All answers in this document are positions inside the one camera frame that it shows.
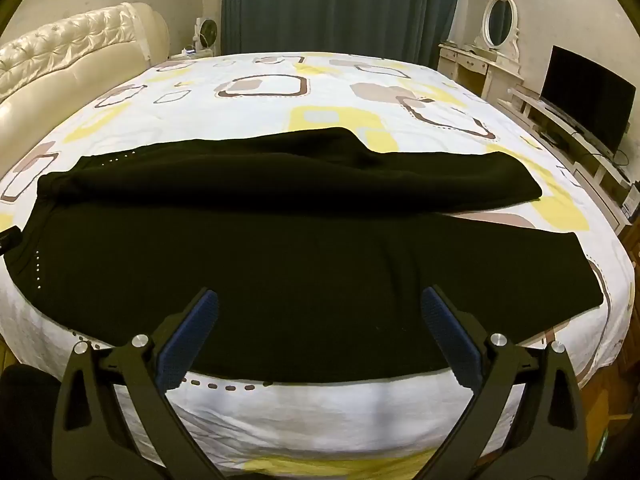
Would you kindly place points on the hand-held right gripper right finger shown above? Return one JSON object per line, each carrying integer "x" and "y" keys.
{"x": 450, "y": 340}

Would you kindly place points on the black pants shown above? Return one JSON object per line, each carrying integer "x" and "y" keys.
{"x": 280, "y": 270}

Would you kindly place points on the bed with patterned sheet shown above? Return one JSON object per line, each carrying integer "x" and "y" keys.
{"x": 320, "y": 410}

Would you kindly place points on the white desk fan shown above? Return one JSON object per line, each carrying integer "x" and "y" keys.
{"x": 206, "y": 32}

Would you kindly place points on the cream tufted leather headboard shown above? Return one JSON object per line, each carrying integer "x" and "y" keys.
{"x": 75, "y": 50}

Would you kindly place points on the white dressing table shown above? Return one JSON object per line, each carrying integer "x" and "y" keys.
{"x": 475, "y": 67}

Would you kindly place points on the teal curtain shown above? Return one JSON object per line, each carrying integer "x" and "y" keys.
{"x": 345, "y": 5}

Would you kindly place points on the black flat screen television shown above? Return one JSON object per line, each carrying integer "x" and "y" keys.
{"x": 585, "y": 95}

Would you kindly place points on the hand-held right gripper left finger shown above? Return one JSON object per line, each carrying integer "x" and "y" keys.
{"x": 187, "y": 345}

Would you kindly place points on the white oval vanity mirror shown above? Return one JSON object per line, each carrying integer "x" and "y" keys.
{"x": 500, "y": 17}

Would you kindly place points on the bedside table with small items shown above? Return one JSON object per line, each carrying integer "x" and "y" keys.
{"x": 192, "y": 54}

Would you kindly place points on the white television stand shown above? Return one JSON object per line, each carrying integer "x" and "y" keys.
{"x": 575, "y": 147}

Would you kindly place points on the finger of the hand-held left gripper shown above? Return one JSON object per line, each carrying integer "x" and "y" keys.
{"x": 7, "y": 241}

